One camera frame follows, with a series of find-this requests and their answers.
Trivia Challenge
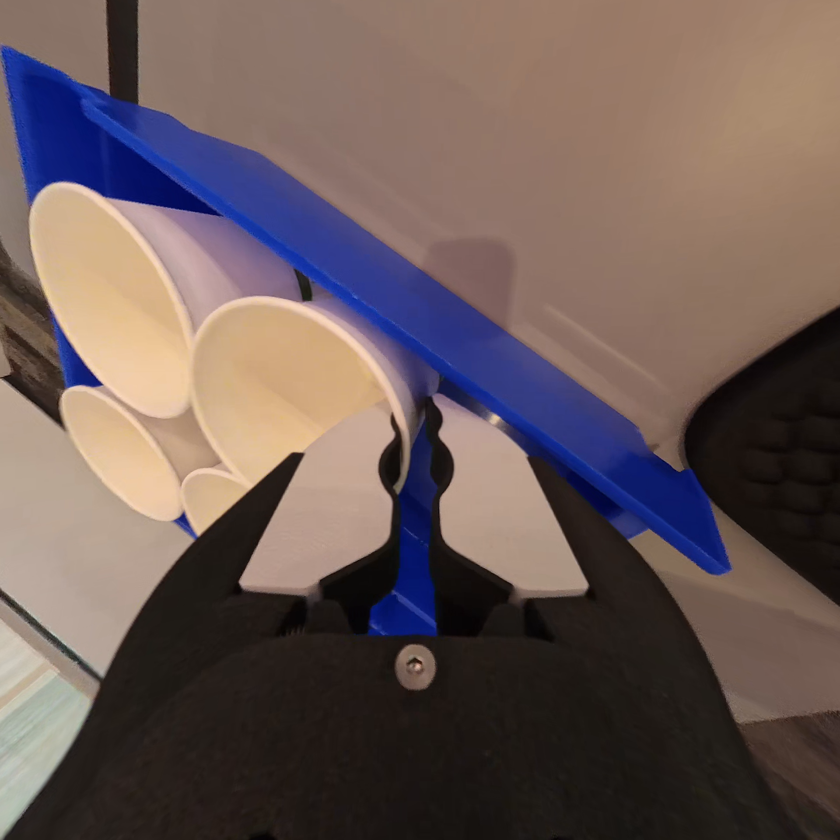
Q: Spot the black quilted mouse pad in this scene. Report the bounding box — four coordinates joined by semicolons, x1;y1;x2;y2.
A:
686;322;840;592

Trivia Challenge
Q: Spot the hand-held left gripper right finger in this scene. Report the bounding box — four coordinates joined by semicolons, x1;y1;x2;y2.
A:
423;394;592;598

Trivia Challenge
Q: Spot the blue plastic bin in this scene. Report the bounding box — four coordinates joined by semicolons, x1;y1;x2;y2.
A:
0;45;732;637

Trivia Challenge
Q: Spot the white paper cup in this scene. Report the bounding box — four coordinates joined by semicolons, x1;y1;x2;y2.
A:
180;462;253;539
190;295;442;493
28;182;309;420
59;385;221;522

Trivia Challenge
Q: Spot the black flat plate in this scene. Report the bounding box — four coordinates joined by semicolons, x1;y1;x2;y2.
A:
107;0;140;104

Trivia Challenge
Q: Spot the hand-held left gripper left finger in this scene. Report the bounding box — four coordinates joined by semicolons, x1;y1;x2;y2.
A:
238;412;403;597

